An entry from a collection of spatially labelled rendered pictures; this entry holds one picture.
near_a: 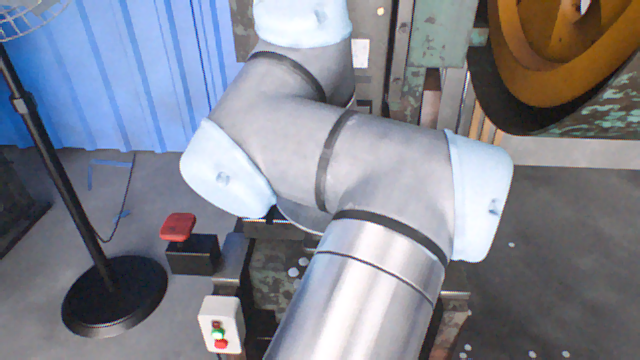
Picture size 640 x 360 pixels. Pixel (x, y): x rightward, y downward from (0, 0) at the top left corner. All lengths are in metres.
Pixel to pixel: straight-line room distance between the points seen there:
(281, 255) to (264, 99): 0.66
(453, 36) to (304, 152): 0.50
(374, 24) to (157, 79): 1.71
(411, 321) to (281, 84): 0.18
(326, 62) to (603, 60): 0.42
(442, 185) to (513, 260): 1.72
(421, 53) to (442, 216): 0.52
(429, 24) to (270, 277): 0.59
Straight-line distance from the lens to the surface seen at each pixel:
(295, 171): 0.26
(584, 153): 2.67
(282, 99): 0.29
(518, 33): 1.00
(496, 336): 1.68
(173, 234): 0.85
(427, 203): 0.23
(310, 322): 0.21
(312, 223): 0.79
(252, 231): 0.95
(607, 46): 0.66
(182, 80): 2.24
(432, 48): 0.73
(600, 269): 2.10
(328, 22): 0.32
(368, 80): 0.78
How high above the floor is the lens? 1.32
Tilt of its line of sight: 37 degrees down
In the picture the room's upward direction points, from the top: straight up
